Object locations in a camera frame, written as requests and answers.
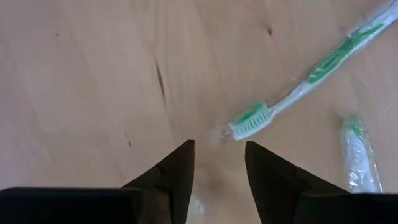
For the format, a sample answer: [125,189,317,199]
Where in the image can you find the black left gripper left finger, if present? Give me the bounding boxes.
[121,139,196,224]

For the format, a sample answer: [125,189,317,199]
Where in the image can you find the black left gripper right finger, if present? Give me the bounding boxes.
[244,140,349,224]

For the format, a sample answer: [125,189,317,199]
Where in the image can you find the green toothbrush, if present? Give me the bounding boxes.
[228,0,398,141]
[340,114,384,194]

